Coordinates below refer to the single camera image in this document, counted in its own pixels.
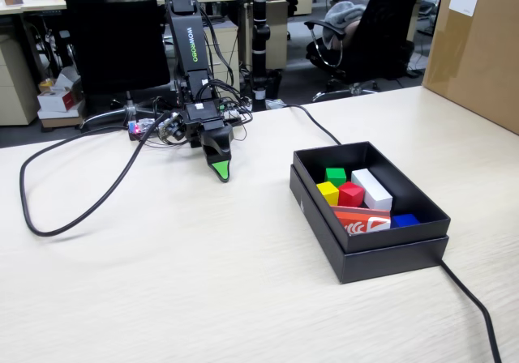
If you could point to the green cube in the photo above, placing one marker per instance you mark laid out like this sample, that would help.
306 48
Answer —
335 175

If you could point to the blue cube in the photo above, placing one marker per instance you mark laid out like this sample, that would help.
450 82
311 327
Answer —
405 220

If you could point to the large cardboard box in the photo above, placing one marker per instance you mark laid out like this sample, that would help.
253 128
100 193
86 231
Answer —
478 63

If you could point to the red cube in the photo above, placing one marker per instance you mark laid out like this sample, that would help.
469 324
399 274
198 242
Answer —
350 195

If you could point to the orange and white card box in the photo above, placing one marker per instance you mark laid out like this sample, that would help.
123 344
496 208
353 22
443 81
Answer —
357 221

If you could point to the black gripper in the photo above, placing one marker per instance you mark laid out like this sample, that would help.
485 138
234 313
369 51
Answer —
202 116

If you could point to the black office chair chrome base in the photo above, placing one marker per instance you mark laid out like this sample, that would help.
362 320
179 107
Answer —
389 22

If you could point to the black box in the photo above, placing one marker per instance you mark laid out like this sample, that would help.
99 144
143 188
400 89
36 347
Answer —
385 261

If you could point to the electronics controller board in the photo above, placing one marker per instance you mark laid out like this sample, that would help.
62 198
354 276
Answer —
133 137

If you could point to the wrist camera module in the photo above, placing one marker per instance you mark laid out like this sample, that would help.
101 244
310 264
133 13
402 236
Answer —
172 128

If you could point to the white shipping label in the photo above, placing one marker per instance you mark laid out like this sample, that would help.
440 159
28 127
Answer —
464 0

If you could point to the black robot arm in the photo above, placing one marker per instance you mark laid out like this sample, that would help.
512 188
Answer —
188 47

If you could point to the white and red box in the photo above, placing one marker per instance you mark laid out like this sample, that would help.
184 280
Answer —
57 100

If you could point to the open white box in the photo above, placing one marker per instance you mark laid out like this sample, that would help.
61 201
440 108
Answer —
67 79

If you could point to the white rectangular block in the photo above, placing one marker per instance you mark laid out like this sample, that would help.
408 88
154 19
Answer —
373 189

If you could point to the black mesh office chair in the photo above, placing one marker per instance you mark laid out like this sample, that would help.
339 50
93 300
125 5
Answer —
113 35

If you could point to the grey cloth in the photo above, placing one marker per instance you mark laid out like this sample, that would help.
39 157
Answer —
344 12

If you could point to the flat cardboard box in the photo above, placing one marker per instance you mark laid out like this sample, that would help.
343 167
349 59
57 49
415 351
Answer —
61 120

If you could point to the yellow cube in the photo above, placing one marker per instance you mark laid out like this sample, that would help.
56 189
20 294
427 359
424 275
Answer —
327 195

